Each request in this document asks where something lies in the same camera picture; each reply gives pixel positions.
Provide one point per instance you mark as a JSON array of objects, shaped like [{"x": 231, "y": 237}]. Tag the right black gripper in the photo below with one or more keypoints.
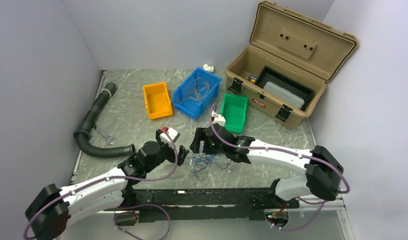
[{"x": 200, "y": 135}]

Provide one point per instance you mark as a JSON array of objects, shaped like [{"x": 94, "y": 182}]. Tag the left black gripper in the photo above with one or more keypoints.
[{"x": 171, "y": 158}]

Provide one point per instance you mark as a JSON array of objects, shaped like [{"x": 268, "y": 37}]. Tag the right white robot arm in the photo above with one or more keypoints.
[{"x": 318, "y": 172}]

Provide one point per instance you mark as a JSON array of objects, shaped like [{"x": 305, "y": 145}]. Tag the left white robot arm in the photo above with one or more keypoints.
[{"x": 54, "y": 209}]

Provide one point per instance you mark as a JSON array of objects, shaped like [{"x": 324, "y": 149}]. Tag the green plastic bin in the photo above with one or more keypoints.
[{"x": 234, "y": 109}]

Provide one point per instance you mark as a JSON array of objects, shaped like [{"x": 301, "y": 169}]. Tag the blue plastic bin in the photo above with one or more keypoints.
[{"x": 196, "y": 92}]

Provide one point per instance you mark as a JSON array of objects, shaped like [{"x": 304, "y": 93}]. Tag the orange plastic bin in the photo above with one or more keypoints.
[{"x": 157, "y": 101}]

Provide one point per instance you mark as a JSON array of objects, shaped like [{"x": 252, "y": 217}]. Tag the white plastic fitting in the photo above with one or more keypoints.
[{"x": 208, "y": 68}]

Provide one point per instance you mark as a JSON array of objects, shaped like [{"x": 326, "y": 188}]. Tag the yellow blue battery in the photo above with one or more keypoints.
[{"x": 252, "y": 78}]

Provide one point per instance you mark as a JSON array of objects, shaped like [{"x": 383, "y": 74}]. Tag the silver wrench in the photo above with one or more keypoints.
[{"x": 109, "y": 139}]

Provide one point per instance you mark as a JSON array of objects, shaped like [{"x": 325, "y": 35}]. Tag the grey plastic case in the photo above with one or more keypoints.
[{"x": 284, "y": 95}]

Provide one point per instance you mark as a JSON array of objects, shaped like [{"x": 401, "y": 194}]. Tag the black toolbox tray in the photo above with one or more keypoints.
[{"x": 270, "y": 75}]

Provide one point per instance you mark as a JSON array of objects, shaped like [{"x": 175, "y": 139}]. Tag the tan plastic toolbox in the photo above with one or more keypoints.
[{"x": 297, "y": 46}]

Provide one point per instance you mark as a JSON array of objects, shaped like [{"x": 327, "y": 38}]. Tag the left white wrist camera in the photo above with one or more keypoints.
[{"x": 168, "y": 135}]

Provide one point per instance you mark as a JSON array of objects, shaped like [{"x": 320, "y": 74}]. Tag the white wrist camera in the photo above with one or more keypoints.
[
  {"x": 218, "y": 119},
  {"x": 168, "y": 135}
]

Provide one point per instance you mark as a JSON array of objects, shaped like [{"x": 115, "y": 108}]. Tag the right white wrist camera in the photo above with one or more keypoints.
[{"x": 218, "y": 119}]

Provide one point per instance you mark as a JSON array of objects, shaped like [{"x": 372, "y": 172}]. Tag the aluminium frame rail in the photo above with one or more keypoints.
[{"x": 318, "y": 174}]

